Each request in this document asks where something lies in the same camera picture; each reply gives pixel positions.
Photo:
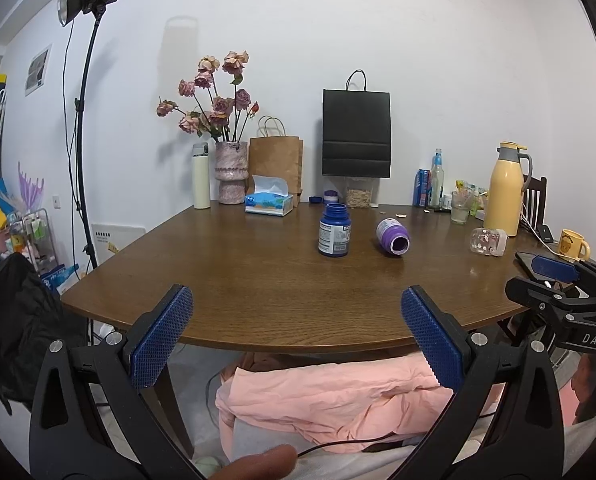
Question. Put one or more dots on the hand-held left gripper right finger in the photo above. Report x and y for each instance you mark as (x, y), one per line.
(432, 336)

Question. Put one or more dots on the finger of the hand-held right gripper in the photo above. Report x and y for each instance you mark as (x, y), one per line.
(533, 296)
(553, 268)

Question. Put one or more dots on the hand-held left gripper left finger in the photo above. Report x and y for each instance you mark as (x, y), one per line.
(161, 336)

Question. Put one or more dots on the purple pill bottle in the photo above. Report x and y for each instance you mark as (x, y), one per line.
(394, 237)

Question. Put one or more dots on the person's right hand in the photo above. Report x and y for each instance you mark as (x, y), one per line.
(587, 390)

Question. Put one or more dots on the person's left hand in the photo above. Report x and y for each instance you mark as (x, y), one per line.
(258, 466)

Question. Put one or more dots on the yellow mug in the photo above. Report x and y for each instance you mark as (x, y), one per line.
(572, 245)

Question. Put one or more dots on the clear plastic jar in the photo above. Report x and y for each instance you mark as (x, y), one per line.
(488, 242)

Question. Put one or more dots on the wooden chair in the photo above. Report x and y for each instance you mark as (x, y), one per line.
(535, 200)

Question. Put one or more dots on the yellow thermos jug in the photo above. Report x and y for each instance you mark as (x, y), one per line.
(505, 192)

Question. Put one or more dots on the white panel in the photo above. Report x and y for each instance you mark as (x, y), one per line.
(115, 237)

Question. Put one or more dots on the clear drinking glass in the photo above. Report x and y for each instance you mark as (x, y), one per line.
(460, 208)

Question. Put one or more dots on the snack packets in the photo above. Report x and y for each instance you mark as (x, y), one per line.
(470, 194)

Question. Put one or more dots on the pink cloth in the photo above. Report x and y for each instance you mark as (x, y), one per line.
(338, 395)

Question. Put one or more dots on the black jacket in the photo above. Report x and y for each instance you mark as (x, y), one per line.
(20, 330)

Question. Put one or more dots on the blue bottle with label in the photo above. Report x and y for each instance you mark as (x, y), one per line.
(334, 231)

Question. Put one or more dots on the glass bottle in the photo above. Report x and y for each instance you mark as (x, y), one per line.
(437, 180)

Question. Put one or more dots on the blue drink can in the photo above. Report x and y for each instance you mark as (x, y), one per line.
(421, 188)

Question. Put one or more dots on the clear jar of cereal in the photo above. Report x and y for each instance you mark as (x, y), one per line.
(359, 193)

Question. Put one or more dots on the white thermos bottle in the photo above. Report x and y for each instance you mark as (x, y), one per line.
(201, 177)

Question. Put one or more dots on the blue tissue box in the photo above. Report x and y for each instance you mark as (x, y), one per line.
(269, 200)

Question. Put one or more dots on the pink marbled vase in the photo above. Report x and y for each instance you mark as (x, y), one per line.
(231, 172)

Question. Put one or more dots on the purple plastic hangers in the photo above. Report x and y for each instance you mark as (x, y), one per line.
(30, 185)

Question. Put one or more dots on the brown paper bag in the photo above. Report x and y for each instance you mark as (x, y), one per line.
(278, 162)

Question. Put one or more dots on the black paper bag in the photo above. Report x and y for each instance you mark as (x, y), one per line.
(356, 135)

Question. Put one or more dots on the dried pink roses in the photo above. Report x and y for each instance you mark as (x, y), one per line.
(212, 105)

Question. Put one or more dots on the wall poster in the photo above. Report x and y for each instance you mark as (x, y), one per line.
(38, 70)

